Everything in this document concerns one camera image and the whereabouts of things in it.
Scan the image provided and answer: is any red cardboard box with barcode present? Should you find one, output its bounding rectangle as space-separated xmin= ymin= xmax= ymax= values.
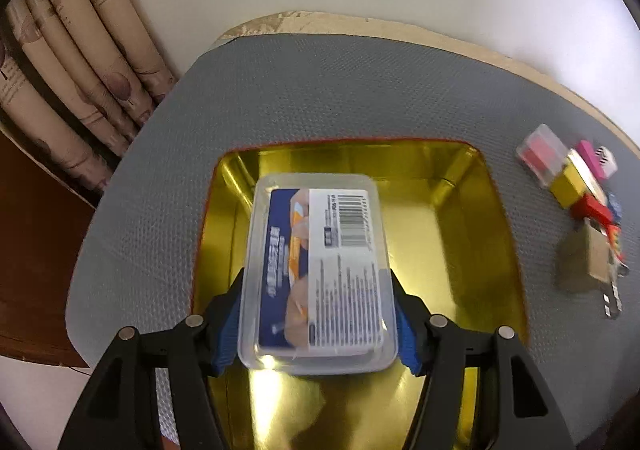
xmin=556 ymin=218 xmax=610 ymax=293

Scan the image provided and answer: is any clear plastic box blue label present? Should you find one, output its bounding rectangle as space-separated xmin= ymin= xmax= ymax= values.
xmin=238 ymin=173 xmax=398 ymax=376

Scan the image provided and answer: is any metal clip tool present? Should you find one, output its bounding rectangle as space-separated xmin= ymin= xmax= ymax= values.
xmin=601 ymin=254 xmax=629 ymax=320

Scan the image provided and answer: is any red toffee tin gold interior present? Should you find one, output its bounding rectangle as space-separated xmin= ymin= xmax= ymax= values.
xmin=192 ymin=139 xmax=529 ymax=449

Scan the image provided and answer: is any red block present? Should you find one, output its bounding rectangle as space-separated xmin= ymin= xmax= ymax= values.
xmin=570 ymin=193 xmax=613 ymax=226

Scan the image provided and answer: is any grey mesh mat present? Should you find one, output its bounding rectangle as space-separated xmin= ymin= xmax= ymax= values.
xmin=66 ymin=34 xmax=639 ymax=440

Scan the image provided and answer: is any yellow cube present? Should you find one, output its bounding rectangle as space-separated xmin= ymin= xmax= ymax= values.
xmin=549 ymin=163 xmax=587 ymax=210

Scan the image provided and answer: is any blue patterned round tin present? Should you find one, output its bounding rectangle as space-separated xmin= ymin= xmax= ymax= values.
xmin=606 ymin=193 xmax=623 ymax=225

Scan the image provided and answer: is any clear case with red card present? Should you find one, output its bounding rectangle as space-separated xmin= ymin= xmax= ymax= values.
xmin=516 ymin=124 xmax=568 ymax=188

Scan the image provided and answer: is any white black zigzag cube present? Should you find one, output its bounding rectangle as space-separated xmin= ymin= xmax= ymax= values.
xmin=596 ymin=146 xmax=618 ymax=179

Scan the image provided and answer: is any pink block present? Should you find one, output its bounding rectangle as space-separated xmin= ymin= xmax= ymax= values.
xmin=575 ymin=140 xmax=605 ymax=181

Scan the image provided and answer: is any beige patterned curtain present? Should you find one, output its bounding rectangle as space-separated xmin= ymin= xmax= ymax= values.
xmin=1 ymin=0 xmax=177 ymax=201

